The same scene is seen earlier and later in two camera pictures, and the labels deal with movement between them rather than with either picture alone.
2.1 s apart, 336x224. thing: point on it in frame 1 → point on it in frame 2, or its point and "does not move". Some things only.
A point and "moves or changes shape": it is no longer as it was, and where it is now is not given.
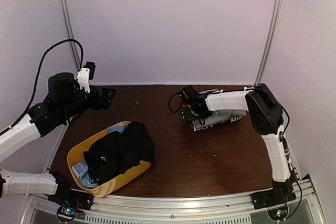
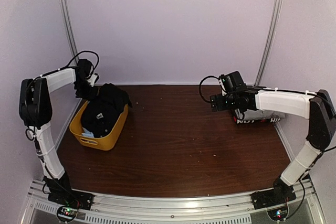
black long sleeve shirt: [119, 151] → [101, 114]
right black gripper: [189, 116] → [221, 106]
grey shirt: [217, 117] moves or changes shape
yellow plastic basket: [76, 155] → [100, 144]
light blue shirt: [81, 170] → [86, 133]
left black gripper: [105, 102] → [91, 96]
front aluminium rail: [179, 208] does not move
